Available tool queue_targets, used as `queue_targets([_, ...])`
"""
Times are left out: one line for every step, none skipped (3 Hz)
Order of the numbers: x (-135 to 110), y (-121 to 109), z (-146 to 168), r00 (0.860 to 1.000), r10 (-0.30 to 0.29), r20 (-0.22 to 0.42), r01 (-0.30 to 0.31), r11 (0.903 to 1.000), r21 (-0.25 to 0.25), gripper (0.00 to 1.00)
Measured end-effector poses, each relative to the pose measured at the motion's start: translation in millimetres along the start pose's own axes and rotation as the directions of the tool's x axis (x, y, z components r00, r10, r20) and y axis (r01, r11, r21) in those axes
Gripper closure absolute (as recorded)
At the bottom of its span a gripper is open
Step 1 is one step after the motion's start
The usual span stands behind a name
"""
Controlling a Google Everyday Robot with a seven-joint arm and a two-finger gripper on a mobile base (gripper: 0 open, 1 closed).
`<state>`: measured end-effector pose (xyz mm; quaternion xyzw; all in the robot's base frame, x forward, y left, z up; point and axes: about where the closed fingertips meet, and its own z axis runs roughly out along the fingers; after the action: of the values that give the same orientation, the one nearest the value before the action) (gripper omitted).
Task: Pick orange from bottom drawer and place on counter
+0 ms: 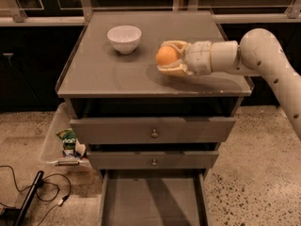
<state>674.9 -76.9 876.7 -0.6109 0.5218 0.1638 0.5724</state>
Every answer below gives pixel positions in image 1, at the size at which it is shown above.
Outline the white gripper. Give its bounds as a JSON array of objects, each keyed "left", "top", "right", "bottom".
[{"left": 157, "top": 40, "right": 213, "bottom": 76}]

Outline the orange fruit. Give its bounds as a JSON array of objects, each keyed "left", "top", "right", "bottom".
[{"left": 155, "top": 46, "right": 179, "bottom": 66}]

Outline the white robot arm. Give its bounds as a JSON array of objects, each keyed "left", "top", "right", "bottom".
[{"left": 155, "top": 28, "right": 301, "bottom": 138}]

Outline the grey top drawer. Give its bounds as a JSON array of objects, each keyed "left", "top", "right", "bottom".
[{"left": 70, "top": 117, "right": 235, "bottom": 144}]

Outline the grey drawer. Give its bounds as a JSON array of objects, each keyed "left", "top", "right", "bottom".
[
  {"left": 98, "top": 169, "right": 212, "bottom": 226},
  {"left": 70, "top": 117, "right": 235, "bottom": 144},
  {"left": 87, "top": 151, "right": 219, "bottom": 170}
]

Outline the grey drawer cabinet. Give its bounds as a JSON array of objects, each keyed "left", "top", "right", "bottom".
[{"left": 55, "top": 10, "right": 254, "bottom": 181}]

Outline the grey middle drawer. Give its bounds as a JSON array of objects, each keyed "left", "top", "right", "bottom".
[{"left": 87, "top": 151, "right": 219, "bottom": 170}]

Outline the grey bottom drawer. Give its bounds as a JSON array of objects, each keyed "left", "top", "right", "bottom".
[{"left": 98, "top": 169, "right": 212, "bottom": 226}]

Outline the white ceramic bowl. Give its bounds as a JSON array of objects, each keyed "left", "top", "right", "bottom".
[{"left": 107, "top": 25, "right": 142, "bottom": 55}]

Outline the green snack bag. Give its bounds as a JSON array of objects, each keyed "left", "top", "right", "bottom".
[{"left": 56, "top": 128, "right": 77, "bottom": 150}]

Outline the clear plastic bin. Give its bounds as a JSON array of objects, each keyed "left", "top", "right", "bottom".
[{"left": 40, "top": 103, "right": 91, "bottom": 172}]

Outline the black bar on floor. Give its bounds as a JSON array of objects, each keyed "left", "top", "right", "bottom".
[{"left": 13, "top": 170, "right": 44, "bottom": 226}]

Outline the metal window rail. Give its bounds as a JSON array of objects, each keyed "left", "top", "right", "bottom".
[{"left": 1, "top": 0, "right": 301, "bottom": 26}]

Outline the black cable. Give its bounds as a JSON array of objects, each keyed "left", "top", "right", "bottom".
[{"left": 0, "top": 165, "right": 72, "bottom": 226}]

